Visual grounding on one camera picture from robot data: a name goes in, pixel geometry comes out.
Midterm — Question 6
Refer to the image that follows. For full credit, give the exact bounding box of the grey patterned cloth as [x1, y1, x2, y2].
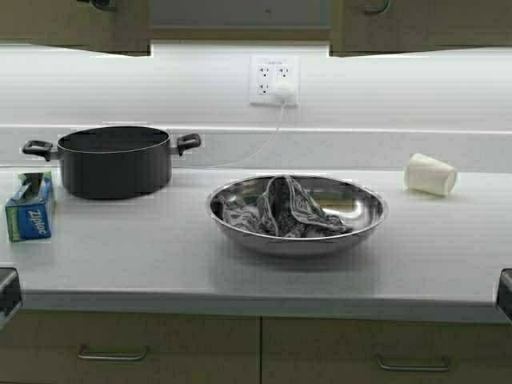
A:
[218, 175, 353, 238]

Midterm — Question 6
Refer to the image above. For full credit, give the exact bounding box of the stainless steel bowl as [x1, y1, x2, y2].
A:
[206, 174, 389, 258]

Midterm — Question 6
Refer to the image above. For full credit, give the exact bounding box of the cabinet door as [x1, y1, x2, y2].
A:
[1, 0, 151, 57]
[330, 1, 511, 57]

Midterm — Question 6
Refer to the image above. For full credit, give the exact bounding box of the black cooking pot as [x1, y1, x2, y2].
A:
[22, 126, 202, 200]

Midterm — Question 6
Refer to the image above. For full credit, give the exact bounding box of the middle lower drawer front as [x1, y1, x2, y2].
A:
[261, 318, 511, 383]

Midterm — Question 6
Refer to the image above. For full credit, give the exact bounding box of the drawer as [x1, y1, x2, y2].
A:
[261, 318, 511, 383]
[1, 310, 261, 383]

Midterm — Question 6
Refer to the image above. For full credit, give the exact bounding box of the white paper cup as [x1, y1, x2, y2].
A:
[404, 154, 458, 197]

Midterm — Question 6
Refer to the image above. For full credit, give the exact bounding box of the blue Ziploc box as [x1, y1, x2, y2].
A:
[5, 172, 55, 243]

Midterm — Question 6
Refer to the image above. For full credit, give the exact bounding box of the left lower drawer front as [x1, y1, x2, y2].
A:
[1, 310, 261, 383]

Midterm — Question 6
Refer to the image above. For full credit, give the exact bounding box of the white wall outlet plate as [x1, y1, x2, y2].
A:
[249, 55, 300, 107]

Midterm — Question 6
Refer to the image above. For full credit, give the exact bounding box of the left robot base rail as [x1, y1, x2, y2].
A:
[0, 267, 22, 329]

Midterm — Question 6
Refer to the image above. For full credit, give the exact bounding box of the right robot base rail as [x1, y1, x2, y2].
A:
[496, 269, 512, 320]

